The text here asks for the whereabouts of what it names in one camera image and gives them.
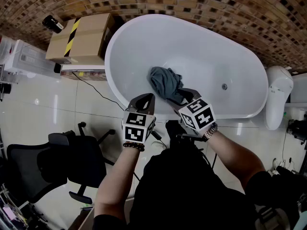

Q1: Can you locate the grey strap bag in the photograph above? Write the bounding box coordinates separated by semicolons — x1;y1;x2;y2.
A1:
254;200;307;230

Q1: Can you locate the black floor cable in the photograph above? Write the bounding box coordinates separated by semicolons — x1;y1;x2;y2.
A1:
71;71;125;111

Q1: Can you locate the taped cardboard box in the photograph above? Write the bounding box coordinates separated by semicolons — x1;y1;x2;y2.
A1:
45;13;116;64

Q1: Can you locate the person's black clothing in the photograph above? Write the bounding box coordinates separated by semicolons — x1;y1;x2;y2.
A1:
92;120;303;230

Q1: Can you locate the black camera equipment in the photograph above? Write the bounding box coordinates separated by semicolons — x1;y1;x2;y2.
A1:
287;118;307;150

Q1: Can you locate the black chest mount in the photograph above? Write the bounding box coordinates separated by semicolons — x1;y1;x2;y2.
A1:
176;133;204;143

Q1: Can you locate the person's right forearm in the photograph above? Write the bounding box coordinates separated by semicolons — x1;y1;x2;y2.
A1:
207;130;267;196

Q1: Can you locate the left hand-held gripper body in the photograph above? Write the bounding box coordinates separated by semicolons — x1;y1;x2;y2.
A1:
121;105;157;145

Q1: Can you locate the white vented appliance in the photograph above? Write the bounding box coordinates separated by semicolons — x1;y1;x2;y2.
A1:
4;39;62;75

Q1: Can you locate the black power adapter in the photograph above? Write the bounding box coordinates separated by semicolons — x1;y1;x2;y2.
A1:
151;130;164;141

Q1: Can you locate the white toilet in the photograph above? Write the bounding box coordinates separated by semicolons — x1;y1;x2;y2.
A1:
265;65;295;131

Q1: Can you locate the black cylindrical device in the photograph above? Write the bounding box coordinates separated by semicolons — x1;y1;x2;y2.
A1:
42;15;64;34

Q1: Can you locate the black mesh office chair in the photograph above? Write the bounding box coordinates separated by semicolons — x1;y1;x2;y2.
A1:
6;121;116;205

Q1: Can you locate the grey cloth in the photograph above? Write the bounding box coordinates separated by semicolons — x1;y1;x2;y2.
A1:
146;66;190;105

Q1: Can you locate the white oval bathtub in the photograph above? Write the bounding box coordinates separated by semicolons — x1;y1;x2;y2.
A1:
104;13;269;121

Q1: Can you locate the metal wrist watch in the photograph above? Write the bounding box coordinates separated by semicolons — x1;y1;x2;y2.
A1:
202;123;219;142

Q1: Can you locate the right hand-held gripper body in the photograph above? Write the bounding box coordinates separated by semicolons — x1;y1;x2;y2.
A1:
172;95;217;132

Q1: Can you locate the white flat board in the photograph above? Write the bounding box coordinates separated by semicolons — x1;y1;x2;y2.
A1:
61;64;106;72

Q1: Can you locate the person's left forearm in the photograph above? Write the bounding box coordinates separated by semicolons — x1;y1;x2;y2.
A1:
94;147;147;221

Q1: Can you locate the dark beaded bracelet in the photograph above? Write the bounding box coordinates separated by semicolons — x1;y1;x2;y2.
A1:
122;140;146;152

